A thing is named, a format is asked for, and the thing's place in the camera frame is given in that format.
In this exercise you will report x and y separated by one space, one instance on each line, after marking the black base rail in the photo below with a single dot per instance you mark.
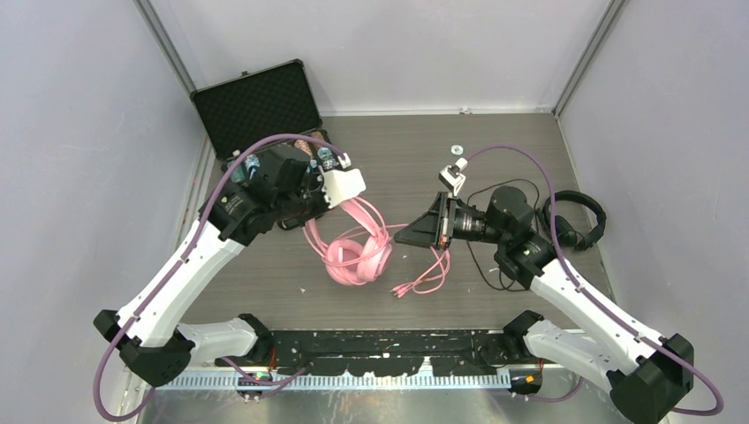
390 353

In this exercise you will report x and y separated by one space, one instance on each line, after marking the black poker chip case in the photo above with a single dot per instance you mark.
267 131

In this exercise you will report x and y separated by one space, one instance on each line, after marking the black headphones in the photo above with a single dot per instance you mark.
568 235

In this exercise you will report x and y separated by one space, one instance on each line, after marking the pink headphones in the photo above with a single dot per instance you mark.
348 261

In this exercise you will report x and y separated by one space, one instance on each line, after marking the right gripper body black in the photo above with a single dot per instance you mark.
470 223

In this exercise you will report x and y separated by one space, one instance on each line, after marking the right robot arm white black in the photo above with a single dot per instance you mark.
644 373

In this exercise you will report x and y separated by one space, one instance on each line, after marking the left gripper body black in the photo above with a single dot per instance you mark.
307 201

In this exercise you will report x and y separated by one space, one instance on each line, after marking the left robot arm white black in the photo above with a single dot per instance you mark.
148 332

